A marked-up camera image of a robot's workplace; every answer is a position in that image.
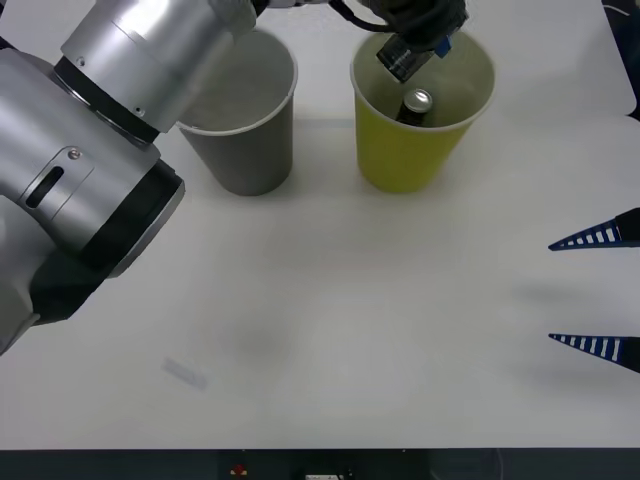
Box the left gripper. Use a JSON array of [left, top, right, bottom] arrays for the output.
[[369, 0, 469, 58]]

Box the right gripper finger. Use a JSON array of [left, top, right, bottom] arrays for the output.
[[547, 206, 640, 253], [548, 332, 640, 374]]

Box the silver drink can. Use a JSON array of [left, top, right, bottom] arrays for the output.
[[375, 33, 437, 84]]

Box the black drink can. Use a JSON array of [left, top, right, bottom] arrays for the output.
[[396, 88, 435, 126]]

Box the yellow-green plastic waste bin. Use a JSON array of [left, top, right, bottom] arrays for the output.
[[349, 29, 496, 195]]

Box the grey plastic waste bin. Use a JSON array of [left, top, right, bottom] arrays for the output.
[[174, 28, 300, 197]]

